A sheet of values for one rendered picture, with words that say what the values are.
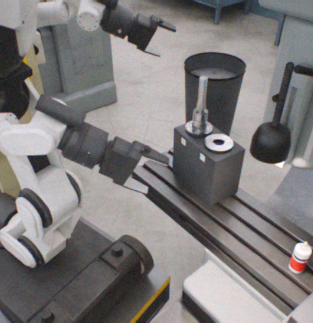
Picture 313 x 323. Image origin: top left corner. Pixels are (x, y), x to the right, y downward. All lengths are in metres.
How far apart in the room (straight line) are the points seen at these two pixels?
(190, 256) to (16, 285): 1.09
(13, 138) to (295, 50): 0.56
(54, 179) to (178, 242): 1.34
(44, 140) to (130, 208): 1.85
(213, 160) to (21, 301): 0.90
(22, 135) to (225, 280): 0.74
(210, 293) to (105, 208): 1.54
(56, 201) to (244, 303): 0.63
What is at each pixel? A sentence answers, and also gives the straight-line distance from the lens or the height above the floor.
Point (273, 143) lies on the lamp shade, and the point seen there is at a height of 1.45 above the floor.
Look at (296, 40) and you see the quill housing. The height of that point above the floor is 1.58.
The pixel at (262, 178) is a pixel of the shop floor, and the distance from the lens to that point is 2.89.
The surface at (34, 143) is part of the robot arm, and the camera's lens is 0.77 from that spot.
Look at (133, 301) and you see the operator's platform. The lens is 1.67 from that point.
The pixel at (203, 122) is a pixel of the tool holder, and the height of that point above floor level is 1.20.
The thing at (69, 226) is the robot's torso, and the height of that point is 0.83.
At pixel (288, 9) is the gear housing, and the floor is 1.64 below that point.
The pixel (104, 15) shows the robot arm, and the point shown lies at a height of 1.48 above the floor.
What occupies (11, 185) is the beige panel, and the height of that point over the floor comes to 0.16.
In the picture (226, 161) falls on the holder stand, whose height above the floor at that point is 1.14.
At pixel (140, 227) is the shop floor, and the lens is 2.44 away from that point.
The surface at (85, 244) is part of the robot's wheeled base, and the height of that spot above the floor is 0.57.
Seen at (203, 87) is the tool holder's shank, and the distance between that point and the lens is 1.15.
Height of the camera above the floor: 1.84
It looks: 40 degrees down
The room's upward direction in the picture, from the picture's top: straight up
